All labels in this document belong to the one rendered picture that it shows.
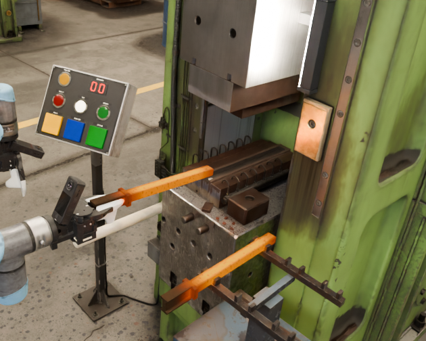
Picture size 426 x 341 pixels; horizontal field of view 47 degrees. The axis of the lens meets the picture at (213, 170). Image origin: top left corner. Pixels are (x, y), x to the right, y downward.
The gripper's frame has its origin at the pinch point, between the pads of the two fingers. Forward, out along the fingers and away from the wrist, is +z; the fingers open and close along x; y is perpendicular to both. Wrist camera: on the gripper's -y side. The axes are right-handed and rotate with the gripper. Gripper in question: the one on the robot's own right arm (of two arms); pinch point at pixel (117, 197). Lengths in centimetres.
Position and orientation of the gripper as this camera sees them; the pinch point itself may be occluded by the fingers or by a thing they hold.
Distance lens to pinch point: 131.6
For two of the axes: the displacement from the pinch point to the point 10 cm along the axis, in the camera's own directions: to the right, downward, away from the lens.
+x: 6.7, 4.1, -6.1
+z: 7.3, -2.6, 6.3
